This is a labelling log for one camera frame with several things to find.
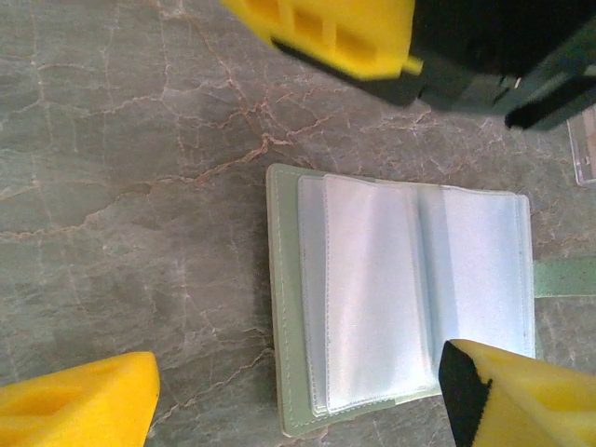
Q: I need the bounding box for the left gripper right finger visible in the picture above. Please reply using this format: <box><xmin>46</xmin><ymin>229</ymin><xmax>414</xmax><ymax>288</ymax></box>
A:
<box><xmin>439</xmin><ymin>338</ymin><xmax>596</xmax><ymax>447</ymax></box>

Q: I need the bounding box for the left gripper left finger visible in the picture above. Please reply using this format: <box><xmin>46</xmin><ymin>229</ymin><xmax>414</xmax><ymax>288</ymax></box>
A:
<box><xmin>0</xmin><ymin>351</ymin><xmax>162</xmax><ymax>447</ymax></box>

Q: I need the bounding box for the green card holder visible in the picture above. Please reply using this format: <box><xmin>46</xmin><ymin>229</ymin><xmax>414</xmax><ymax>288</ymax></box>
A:
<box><xmin>264</xmin><ymin>162</ymin><xmax>596</xmax><ymax>439</ymax></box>

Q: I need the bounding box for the clear acrylic card stand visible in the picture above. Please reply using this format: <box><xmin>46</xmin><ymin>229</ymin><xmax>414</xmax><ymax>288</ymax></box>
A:
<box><xmin>566</xmin><ymin>109</ymin><xmax>596</xmax><ymax>188</ymax></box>

